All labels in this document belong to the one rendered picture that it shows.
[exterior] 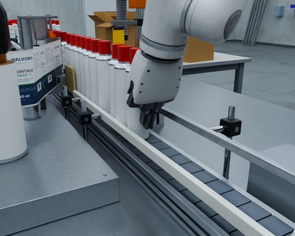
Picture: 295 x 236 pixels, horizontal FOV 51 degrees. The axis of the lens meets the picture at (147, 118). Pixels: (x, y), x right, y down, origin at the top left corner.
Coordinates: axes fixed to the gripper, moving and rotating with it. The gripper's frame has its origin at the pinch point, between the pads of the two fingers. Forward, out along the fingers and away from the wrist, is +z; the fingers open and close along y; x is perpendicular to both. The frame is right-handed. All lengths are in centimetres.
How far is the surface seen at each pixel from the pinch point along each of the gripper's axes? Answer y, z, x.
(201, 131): -3.1, -6.2, 13.1
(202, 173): -2.9, 0.6, 17.0
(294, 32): -894, 256, -579
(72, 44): 1, 6, -50
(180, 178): 4.2, -2.6, 18.9
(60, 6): -204, 271, -847
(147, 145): 3.9, 0.2, 7.7
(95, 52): 0.9, -0.6, -29.9
